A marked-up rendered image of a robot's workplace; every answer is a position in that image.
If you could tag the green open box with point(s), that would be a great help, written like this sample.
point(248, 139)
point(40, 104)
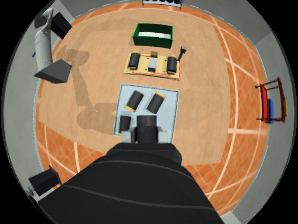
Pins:
point(144, 32)

